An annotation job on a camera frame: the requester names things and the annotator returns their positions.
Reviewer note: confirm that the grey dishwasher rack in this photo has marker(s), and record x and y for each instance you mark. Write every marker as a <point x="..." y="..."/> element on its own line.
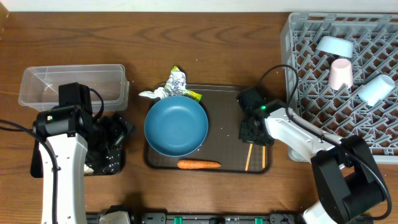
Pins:
<point x="342" y="112"/>

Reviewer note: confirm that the clear plastic bin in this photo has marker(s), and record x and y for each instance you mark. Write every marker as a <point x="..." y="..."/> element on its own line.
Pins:
<point x="39" y="85"/>

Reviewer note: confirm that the wooden chopstick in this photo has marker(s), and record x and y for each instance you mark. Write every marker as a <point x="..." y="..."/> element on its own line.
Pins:
<point x="248" y="157"/>
<point x="264" y="155"/>

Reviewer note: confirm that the white pink cup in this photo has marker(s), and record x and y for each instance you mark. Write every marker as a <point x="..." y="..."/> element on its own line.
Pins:
<point x="341" y="74"/>

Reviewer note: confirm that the orange carrot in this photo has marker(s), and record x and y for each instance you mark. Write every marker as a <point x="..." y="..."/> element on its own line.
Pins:
<point x="196" y="164"/>

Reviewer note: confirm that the crumpled foil wrapper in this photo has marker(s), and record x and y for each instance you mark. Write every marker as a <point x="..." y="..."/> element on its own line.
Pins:
<point x="176" y="85"/>

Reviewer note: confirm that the light blue small bowl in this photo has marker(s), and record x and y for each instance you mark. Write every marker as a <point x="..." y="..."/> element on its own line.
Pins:
<point x="336" y="46"/>

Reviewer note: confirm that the light blue cup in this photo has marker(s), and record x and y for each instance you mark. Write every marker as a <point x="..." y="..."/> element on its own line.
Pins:
<point x="377" y="89"/>

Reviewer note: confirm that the dark blue plate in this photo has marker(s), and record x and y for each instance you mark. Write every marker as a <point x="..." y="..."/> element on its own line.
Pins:
<point x="176" y="126"/>

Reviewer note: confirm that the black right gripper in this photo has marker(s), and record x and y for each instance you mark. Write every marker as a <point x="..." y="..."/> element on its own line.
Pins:
<point x="244" y="134"/>

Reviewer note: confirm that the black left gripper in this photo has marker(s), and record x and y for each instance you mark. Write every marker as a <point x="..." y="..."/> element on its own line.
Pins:
<point x="125" y="129"/>

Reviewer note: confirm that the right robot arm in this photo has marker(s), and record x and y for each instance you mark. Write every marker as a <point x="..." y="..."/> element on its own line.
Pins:
<point x="347" y="177"/>

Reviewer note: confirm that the white rice pile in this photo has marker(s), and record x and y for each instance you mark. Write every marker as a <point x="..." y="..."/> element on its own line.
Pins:
<point x="103" y="164"/>

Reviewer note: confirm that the dark brown serving tray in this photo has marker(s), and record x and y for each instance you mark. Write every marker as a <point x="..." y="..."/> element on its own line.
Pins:
<point x="221" y="144"/>

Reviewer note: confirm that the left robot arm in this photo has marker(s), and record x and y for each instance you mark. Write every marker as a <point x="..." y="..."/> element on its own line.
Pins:
<point x="61" y="137"/>

